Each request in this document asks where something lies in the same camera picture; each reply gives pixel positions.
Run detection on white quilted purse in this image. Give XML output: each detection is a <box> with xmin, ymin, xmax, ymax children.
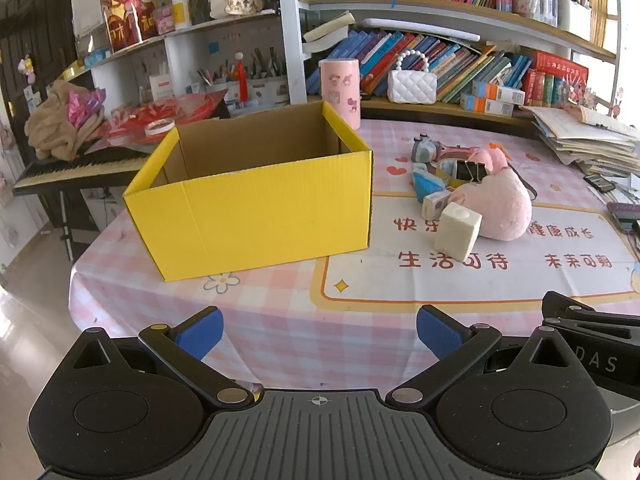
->
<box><xmin>388</xmin><ymin>49</ymin><xmax>437</xmax><ymax>106</ymax></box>

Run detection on red dictionaries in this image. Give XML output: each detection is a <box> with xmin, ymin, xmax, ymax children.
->
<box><xmin>520</xmin><ymin>50</ymin><xmax>591</xmax><ymax>108</ymax></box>

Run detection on beige fleece cloth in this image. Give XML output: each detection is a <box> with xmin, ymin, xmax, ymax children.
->
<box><xmin>25</xmin><ymin>80</ymin><xmax>106</xmax><ymax>161</ymax></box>

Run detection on red gift bag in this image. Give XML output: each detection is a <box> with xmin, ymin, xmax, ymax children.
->
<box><xmin>100</xmin><ymin>0</ymin><xmax>158</xmax><ymax>53</ymax></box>

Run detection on black binder clip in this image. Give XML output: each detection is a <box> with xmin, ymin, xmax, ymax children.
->
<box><xmin>452</xmin><ymin>160</ymin><xmax>488</xmax><ymax>183</ymax></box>

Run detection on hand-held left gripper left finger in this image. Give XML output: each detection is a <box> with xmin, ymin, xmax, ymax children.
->
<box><xmin>60</xmin><ymin>306</ymin><xmax>256</xmax><ymax>408</ymax></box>

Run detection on pink checked printed tablecloth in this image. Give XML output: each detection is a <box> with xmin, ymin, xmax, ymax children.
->
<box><xmin>69</xmin><ymin>119</ymin><xmax>640</xmax><ymax>391</ymax></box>

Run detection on white rod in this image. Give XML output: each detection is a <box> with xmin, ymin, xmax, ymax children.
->
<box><xmin>360</xmin><ymin>18</ymin><xmax>483</xmax><ymax>43</ymax></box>

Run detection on yellow cardboard box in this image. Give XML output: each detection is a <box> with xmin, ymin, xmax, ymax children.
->
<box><xmin>122</xmin><ymin>100</ymin><xmax>374</xmax><ymax>282</ymax></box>

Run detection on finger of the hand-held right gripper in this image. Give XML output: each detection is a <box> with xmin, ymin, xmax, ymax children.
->
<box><xmin>542</xmin><ymin>291</ymin><xmax>640</xmax><ymax>350</ymax></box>

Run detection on pink cylinder holder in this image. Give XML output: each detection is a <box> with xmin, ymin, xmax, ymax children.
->
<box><xmin>319</xmin><ymin>58</ymin><xmax>362</xmax><ymax>131</ymax></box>

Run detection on pink heart plush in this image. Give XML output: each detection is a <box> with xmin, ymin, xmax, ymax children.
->
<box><xmin>450</xmin><ymin>169</ymin><xmax>533</xmax><ymax>242</ymax></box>

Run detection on white charger plug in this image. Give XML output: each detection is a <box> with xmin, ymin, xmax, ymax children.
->
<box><xmin>422</xmin><ymin>191</ymin><xmax>451</xmax><ymax>220</ymax></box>

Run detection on white shelf post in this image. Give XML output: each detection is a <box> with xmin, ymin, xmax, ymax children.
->
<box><xmin>277</xmin><ymin>0</ymin><xmax>308</xmax><ymax>106</ymax></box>

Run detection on white bottle yellow label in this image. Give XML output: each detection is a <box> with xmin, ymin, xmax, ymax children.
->
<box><xmin>171</xmin><ymin>0</ymin><xmax>193</xmax><ymax>31</ymax></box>

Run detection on black keyboard piano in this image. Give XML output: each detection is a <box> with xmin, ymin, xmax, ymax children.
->
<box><xmin>12</xmin><ymin>152</ymin><xmax>151</xmax><ymax>197</ymax></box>

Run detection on stack of papers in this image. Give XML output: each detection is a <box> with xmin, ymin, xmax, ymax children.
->
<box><xmin>525</xmin><ymin>102</ymin><xmax>640</xmax><ymax>176</ymax></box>

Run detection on orange white box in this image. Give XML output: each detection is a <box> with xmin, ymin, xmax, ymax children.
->
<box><xmin>472</xmin><ymin>80</ymin><xmax>526</xmax><ymax>106</ymax></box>
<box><xmin>460</xmin><ymin>94</ymin><xmax>516</xmax><ymax>117</ymax></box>

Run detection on pink foil wrap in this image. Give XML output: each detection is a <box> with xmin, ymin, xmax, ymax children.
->
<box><xmin>67</xmin><ymin>87</ymin><xmax>108</xmax><ymax>128</ymax></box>

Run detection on small pink box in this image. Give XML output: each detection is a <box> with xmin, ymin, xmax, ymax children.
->
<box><xmin>152</xmin><ymin>7</ymin><xmax>176</xmax><ymax>36</ymax></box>

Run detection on white box red label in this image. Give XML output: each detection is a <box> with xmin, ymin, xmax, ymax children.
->
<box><xmin>149</xmin><ymin>75</ymin><xmax>175</xmax><ymax>102</ymax></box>

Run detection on blue plastic cover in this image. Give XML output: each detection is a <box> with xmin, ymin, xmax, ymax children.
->
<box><xmin>412</xmin><ymin>170</ymin><xmax>448</xmax><ymax>203</ymax></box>

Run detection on white foam cube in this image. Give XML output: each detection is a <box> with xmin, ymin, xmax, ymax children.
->
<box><xmin>434</xmin><ymin>202</ymin><xmax>483</xmax><ymax>263</ymax></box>

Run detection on dark wooden door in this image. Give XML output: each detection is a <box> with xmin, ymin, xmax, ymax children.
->
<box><xmin>0</xmin><ymin>0</ymin><xmax>76</xmax><ymax>126</ymax></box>

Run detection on white pen organisers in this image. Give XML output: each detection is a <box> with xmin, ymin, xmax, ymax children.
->
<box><xmin>197</xmin><ymin>50</ymin><xmax>290</xmax><ymax>106</ymax></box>

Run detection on red paper decorations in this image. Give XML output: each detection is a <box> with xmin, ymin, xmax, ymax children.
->
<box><xmin>107</xmin><ymin>92</ymin><xmax>231</xmax><ymax>143</ymax></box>

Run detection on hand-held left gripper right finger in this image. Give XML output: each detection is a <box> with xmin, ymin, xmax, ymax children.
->
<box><xmin>385</xmin><ymin>304</ymin><xmax>581</xmax><ymax>408</ymax></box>

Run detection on lying white books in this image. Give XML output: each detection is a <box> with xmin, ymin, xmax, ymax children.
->
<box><xmin>302</xmin><ymin>10</ymin><xmax>356</xmax><ymax>53</ymax></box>

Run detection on yellow tape roll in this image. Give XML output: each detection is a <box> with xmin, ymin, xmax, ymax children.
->
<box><xmin>436</xmin><ymin>159</ymin><xmax>468</xmax><ymax>188</ymax></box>

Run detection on row of blue books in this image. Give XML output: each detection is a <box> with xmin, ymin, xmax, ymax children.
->
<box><xmin>306</xmin><ymin>30</ymin><xmax>533</xmax><ymax>106</ymax></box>

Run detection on black keyboard stand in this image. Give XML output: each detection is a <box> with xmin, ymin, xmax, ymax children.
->
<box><xmin>50</xmin><ymin>190</ymin><xmax>126</xmax><ymax>261</ymax></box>

